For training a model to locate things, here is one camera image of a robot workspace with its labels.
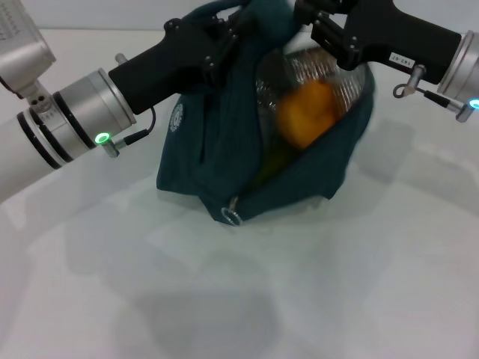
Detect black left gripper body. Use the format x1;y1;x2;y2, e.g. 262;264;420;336
107;17;241;116

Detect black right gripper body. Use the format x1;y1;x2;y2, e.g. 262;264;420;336
341;0;463;85

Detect yellow orange pear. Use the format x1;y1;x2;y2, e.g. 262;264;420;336
275;79;337;150

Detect dark teal insulated bag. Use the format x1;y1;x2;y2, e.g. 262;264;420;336
154;0;377;227

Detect green cucumber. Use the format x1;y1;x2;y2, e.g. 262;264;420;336
257;144;299;186

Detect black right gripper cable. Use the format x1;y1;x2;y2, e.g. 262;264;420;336
391;64;479;123

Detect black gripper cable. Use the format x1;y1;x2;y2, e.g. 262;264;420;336
100;106;156;159
391;64;479;123

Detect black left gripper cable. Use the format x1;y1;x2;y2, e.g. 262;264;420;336
100;106;156;159

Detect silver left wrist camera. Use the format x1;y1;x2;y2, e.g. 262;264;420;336
0;0;58;113

